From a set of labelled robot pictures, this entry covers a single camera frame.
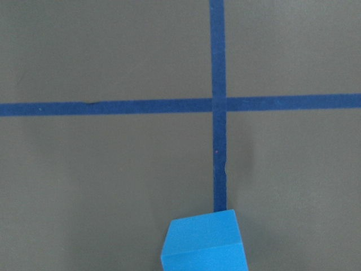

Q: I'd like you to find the blue block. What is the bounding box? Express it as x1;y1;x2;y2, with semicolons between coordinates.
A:
160;209;249;270

